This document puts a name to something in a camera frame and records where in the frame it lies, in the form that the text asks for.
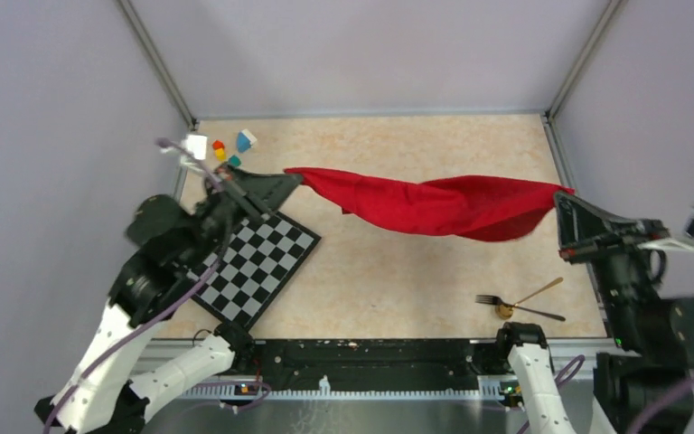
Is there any white toothed cable tray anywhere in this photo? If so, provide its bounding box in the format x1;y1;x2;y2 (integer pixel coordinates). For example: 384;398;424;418
180;379;505;401

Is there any blue white block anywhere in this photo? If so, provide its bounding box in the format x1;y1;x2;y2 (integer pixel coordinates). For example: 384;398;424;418
236;128;258;153

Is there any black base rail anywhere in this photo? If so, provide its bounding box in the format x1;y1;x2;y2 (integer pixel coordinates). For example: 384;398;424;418
226;338;512;392

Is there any black white checkerboard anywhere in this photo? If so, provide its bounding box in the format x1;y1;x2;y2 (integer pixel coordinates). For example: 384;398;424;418
192;212;322;331

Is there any dark metal fork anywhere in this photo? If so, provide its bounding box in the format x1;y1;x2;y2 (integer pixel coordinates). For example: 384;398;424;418
475;295;567;322

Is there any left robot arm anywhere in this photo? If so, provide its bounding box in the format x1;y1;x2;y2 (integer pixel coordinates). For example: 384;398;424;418
34;165;303;433

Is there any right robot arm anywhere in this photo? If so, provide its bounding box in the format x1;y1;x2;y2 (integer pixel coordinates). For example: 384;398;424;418
499;190;694;433

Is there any teal small cube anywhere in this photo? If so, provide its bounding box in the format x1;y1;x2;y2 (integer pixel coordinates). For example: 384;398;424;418
227;155;242;167

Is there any red cloth napkin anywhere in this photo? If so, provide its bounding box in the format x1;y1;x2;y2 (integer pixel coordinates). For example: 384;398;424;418
286;167;575;242

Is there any yellow small cube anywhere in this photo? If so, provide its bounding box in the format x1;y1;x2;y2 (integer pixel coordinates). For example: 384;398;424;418
214;148;227;162

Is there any aluminium frame right post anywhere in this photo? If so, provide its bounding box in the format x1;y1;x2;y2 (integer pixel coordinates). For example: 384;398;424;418
545;0;628;123

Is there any aluminium frame left post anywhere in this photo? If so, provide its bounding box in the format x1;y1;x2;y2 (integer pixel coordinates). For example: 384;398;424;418
115;0;197;131

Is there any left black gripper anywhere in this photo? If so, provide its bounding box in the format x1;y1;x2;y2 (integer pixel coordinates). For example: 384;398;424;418
183;157;307;267

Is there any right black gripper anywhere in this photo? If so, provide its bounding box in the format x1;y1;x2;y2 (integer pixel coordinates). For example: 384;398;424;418
551;185;667;342

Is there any aluminium frame post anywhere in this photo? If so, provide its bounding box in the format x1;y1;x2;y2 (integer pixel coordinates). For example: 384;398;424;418
545;0;628;123
115;0;197;131

